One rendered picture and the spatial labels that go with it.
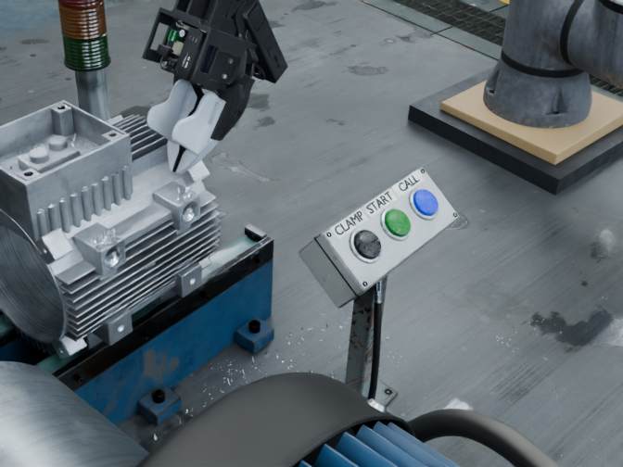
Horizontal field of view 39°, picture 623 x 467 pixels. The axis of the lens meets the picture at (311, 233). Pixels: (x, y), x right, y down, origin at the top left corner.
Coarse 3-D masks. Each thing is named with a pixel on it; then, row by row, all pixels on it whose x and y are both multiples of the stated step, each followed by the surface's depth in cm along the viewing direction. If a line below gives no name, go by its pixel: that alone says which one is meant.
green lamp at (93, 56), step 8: (64, 40) 118; (72, 40) 117; (80, 40) 117; (88, 40) 117; (96, 40) 117; (104, 40) 119; (64, 48) 119; (72, 48) 118; (80, 48) 117; (88, 48) 117; (96, 48) 118; (104, 48) 119; (72, 56) 118; (80, 56) 118; (88, 56) 118; (96, 56) 119; (104, 56) 120; (72, 64) 119; (80, 64) 119; (88, 64) 119; (96, 64) 119; (104, 64) 120
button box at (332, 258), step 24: (384, 192) 89; (408, 192) 91; (432, 192) 93; (360, 216) 86; (384, 216) 87; (408, 216) 90; (432, 216) 91; (456, 216) 93; (312, 240) 84; (336, 240) 84; (384, 240) 87; (408, 240) 88; (312, 264) 86; (336, 264) 84; (360, 264) 84; (384, 264) 85; (336, 288) 85; (360, 288) 83
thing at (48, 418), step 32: (0, 384) 57; (32, 384) 58; (0, 416) 54; (32, 416) 55; (64, 416) 56; (96, 416) 59; (0, 448) 51; (32, 448) 52; (64, 448) 52; (96, 448) 54; (128, 448) 56
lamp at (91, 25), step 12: (60, 12) 115; (72, 12) 114; (84, 12) 114; (96, 12) 115; (60, 24) 117; (72, 24) 115; (84, 24) 115; (96, 24) 116; (72, 36) 116; (84, 36) 116; (96, 36) 117
